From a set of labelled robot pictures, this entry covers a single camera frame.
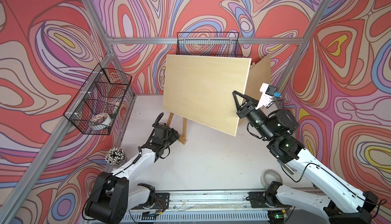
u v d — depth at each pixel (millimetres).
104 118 717
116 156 693
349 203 379
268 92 479
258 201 690
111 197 406
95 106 788
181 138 907
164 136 688
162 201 729
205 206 728
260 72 914
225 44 885
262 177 780
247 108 492
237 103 549
